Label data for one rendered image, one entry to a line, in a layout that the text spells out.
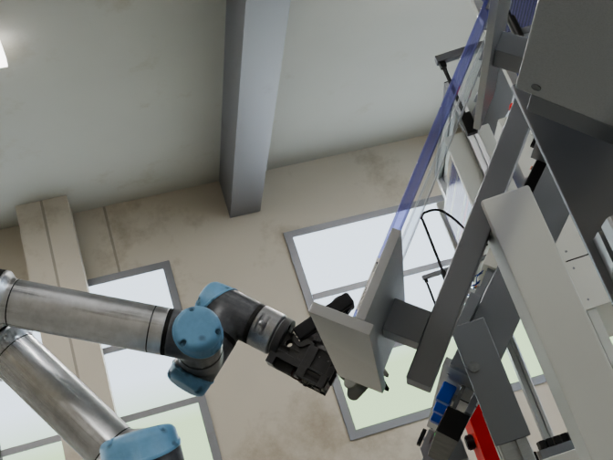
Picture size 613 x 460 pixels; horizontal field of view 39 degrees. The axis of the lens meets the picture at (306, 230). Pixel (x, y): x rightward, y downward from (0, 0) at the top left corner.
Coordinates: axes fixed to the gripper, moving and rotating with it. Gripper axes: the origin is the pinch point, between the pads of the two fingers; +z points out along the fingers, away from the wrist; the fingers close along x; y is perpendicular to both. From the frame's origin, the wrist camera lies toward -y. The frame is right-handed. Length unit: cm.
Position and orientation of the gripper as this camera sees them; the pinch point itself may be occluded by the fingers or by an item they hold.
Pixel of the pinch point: (389, 378)
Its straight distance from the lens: 146.0
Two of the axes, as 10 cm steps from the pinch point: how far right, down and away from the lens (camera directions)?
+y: -4.7, 8.4, -2.7
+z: 8.8, 4.1, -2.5
